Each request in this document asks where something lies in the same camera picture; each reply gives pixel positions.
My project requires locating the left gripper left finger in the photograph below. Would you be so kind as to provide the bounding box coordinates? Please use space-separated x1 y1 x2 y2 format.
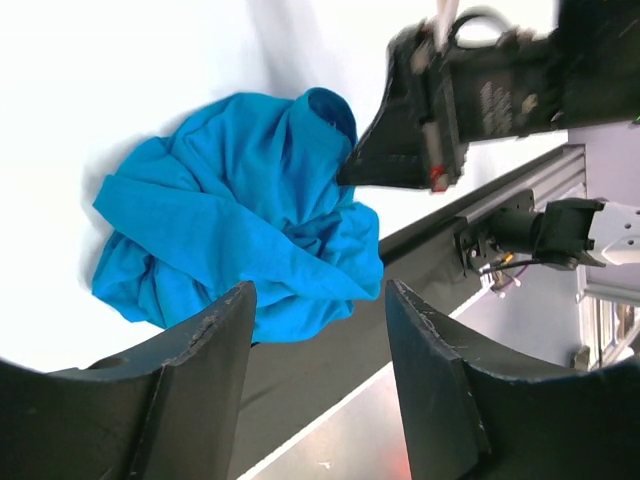
1 282 256 480

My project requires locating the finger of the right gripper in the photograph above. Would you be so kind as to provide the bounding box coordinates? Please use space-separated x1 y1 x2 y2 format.
336 97 431 189

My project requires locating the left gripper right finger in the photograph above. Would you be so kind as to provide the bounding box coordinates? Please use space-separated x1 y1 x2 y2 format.
385 280 639 479

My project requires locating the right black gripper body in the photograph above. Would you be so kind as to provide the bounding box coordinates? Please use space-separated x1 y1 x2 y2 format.
384 14 560 191

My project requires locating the blue t shirt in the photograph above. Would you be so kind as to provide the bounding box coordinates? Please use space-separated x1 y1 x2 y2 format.
91 88 384 343

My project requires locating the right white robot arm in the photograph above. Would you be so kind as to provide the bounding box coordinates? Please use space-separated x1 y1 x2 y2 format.
337 1 639 275

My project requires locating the black table edge strip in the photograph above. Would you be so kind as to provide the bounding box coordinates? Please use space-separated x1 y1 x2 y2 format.
229 239 481 479

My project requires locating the aluminium front rail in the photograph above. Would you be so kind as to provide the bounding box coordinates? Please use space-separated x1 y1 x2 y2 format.
379 144 586 267

